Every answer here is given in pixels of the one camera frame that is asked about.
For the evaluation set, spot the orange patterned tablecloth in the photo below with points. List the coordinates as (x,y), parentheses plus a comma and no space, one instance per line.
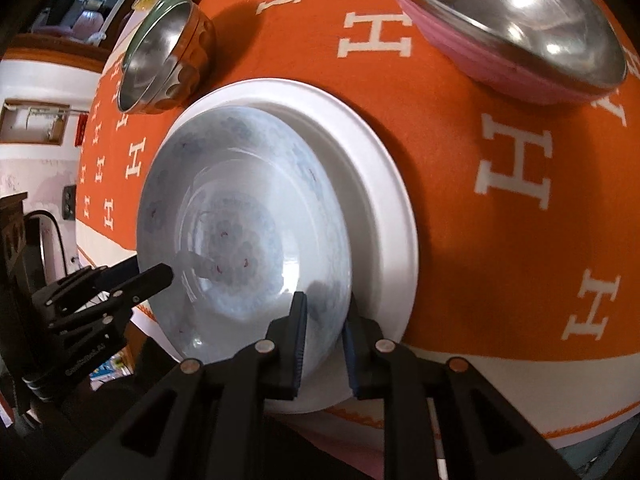
(450,185)

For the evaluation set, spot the pink-sided steel bowl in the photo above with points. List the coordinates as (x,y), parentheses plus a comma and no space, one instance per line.
(500,10)

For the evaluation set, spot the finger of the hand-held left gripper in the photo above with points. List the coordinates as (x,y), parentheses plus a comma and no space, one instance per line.
(147,281)
(117,271)

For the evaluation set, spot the wood-framed wall niche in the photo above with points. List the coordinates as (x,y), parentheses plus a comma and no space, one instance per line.
(32,122)

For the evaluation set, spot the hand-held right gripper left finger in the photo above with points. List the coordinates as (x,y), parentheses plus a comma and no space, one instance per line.
(299,342)

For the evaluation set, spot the pink kitchen appliance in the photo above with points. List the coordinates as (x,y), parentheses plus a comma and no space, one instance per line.
(87,20)

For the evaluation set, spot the dimpled steel bowl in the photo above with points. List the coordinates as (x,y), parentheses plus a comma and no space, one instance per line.
(150,55)

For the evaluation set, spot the dark green device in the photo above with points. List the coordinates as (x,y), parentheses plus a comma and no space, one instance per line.
(69,202)

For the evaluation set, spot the blue patterned white plate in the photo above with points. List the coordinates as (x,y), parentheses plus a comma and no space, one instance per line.
(240,200)

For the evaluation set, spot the black carved cabinet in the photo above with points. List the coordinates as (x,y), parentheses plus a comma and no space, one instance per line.
(15,240)

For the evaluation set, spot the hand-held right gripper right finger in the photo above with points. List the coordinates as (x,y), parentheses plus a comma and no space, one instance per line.
(350,355)

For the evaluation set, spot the plain white plate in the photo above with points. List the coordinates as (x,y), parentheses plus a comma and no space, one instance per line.
(370,200)

